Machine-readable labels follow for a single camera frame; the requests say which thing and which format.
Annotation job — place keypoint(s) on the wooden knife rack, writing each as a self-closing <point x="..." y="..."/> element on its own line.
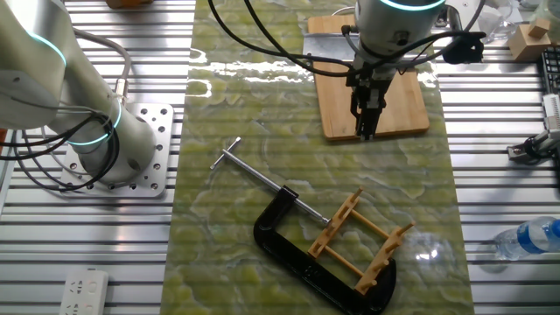
<point x="332" y="225"/>

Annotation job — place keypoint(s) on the small light wooden block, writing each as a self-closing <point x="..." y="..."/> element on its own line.
<point x="539" y="27"/>

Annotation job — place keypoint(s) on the bamboo cutting board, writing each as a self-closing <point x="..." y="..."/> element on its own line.
<point x="402" y="109"/>

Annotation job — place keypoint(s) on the stainless steel cleaver knife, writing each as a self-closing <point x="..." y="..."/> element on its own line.
<point x="324" y="46"/>

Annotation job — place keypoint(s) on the clear water bottle blue label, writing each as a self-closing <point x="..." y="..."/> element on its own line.
<point x="529" y="238"/>

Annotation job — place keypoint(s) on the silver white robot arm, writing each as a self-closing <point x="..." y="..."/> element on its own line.
<point x="44" y="65"/>

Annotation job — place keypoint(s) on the small camera on metal mount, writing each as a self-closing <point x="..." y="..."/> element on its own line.
<point x="531" y="149"/>

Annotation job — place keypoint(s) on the pale green container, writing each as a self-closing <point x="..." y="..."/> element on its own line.
<point x="550" y="9"/>

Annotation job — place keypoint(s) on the green marble pattern mat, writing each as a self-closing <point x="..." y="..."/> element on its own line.
<point x="245" y="131"/>

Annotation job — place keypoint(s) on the black keyboard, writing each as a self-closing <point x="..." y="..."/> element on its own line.
<point x="552" y="70"/>

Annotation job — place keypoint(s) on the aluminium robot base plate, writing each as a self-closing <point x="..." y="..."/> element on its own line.
<point x="159" y="131"/>

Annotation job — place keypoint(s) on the white power strip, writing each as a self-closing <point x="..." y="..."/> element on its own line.
<point x="85" y="293"/>

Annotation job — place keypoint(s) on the black C-clamp with steel screw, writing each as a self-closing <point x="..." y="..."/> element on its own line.
<point x="280" y="245"/>

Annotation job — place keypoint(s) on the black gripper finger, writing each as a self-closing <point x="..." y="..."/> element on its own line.
<point x="374" y="118"/>
<point x="359" y="114"/>

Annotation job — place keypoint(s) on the silver ribbed handheld device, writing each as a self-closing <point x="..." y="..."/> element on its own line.
<point x="552" y="111"/>

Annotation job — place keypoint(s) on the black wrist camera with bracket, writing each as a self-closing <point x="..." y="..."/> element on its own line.
<point x="464" y="49"/>

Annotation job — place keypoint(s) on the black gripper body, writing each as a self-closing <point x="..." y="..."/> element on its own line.
<point x="372" y="79"/>

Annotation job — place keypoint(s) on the large light wooden block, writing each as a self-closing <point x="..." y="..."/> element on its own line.
<point x="522" y="46"/>

